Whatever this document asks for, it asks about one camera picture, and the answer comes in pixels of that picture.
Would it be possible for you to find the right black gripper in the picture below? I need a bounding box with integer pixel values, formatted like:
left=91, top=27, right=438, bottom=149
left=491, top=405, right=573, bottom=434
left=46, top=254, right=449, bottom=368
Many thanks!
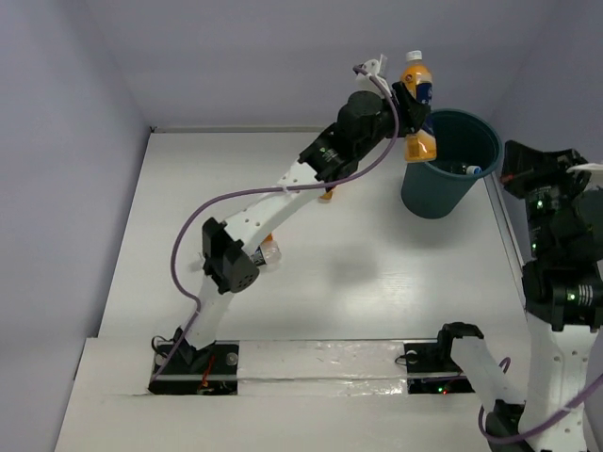
left=501, top=137, right=594, bottom=254

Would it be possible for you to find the tall orange blue-label bottle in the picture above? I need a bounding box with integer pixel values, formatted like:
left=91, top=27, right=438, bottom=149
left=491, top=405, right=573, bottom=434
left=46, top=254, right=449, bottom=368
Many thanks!
left=400, top=50, right=437, bottom=163

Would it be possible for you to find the crushed clear plastic bottle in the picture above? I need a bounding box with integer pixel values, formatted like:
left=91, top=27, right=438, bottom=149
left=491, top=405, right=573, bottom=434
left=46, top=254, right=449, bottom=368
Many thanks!
left=448, top=162, right=482, bottom=175

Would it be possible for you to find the small orange juice bottle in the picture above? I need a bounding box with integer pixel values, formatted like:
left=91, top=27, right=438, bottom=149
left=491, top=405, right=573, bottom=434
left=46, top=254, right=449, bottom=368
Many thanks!
left=318, top=188, right=334, bottom=202

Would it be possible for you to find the small clear dark-label bottle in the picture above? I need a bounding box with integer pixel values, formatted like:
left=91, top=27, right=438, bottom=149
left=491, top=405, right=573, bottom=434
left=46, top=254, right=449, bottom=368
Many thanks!
left=251, top=240, right=282, bottom=271

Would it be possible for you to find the clear orange-label bottle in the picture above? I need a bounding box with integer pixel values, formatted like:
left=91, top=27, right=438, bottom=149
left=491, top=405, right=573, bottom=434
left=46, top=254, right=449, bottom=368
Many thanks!
left=188, top=234, right=277, bottom=272

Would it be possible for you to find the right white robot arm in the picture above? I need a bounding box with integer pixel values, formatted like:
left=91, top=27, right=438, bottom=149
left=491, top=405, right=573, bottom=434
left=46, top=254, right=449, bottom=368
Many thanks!
left=433, top=140, right=602, bottom=451

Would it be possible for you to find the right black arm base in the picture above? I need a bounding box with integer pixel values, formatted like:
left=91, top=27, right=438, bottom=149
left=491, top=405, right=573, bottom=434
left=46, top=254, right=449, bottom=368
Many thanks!
left=395, top=322, right=484, bottom=396

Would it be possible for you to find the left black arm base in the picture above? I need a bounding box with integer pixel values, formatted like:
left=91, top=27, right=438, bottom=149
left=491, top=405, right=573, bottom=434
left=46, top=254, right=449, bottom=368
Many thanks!
left=148, top=328, right=239, bottom=396

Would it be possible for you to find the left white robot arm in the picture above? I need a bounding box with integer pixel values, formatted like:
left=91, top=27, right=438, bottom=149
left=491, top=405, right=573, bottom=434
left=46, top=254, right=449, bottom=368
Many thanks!
left=172, top=82, right=431, bottom=372

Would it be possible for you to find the dark teal plastic bin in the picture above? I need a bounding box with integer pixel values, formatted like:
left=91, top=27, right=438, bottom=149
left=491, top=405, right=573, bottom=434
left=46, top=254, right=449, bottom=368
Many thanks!
left=400, top=109, right=504, bottom=219

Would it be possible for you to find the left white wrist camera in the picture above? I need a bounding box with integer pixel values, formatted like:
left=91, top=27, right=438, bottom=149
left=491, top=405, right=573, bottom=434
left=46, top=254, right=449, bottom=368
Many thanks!
left=352, top=54, right=388, bottom=90

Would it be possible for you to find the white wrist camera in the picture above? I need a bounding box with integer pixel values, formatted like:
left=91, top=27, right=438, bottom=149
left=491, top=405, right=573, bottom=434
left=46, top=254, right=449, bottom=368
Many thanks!
left=352, top=54, right=388, bottom=90
left=567, top=163, right=603, bottom=186

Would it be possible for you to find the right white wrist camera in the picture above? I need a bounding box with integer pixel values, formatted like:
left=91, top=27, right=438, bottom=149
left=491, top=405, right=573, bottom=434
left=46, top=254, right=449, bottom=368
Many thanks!
left=567, top=163, right=603, bottom=186

